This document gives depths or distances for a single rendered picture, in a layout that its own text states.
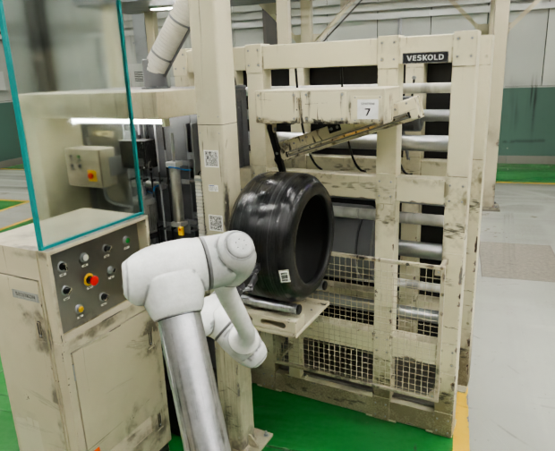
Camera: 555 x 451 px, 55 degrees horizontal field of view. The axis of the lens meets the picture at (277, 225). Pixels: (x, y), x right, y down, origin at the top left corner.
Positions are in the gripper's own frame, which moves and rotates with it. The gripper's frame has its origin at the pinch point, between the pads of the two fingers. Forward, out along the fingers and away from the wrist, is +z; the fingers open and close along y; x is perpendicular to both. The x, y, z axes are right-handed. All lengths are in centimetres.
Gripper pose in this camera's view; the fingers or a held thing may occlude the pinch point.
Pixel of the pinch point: (254, 269)
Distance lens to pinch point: 207.9
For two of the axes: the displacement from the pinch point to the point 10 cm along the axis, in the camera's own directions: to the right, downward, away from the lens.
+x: 1.0, 9.1, 4.0
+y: -8.9, -1.0, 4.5
